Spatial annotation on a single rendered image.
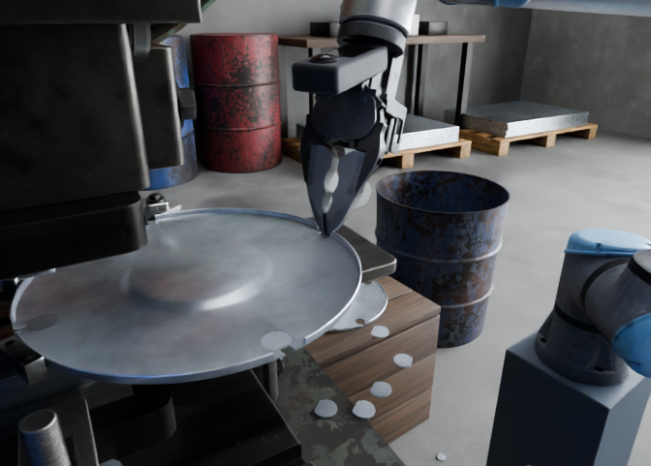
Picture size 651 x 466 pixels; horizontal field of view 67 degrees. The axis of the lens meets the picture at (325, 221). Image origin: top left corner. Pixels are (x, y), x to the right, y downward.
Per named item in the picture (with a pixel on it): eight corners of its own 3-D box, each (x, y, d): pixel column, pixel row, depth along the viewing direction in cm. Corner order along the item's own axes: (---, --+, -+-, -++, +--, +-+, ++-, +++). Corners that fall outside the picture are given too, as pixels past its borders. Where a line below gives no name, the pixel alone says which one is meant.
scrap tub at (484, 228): (434, 276, 203) (445, 164, 185) (516, 327, 170) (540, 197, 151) (348, 303, 184) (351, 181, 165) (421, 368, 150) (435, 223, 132)
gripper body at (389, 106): (398, 161, 55) (421, 52, 54) (368, 148, 47) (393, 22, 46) (339, 152, 58) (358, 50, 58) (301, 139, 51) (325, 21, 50)
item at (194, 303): (58, 464, 25) (55, 452, 25) (-10, 261, 46) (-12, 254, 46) (431, 288, 42) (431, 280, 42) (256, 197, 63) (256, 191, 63)
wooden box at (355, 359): (343, 346, 160) (345, 250, 146) (429, 418, 131) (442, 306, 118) (231, 396, 139) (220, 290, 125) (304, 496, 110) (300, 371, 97)
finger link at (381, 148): (376, 196, 49) (393, 109, 49) (369, 195, 48) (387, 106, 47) (334, 188, 52) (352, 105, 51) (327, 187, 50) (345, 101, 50)
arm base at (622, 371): (563, 321, 95) (573, 275, 91) (647, 360, 84) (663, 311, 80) (517, 350, 87) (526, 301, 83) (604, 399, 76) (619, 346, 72)
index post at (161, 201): (172, 260, 63) (163, 189, 59) (178, 269, 61) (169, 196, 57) (150, 264, 62) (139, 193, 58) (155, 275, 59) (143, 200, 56)
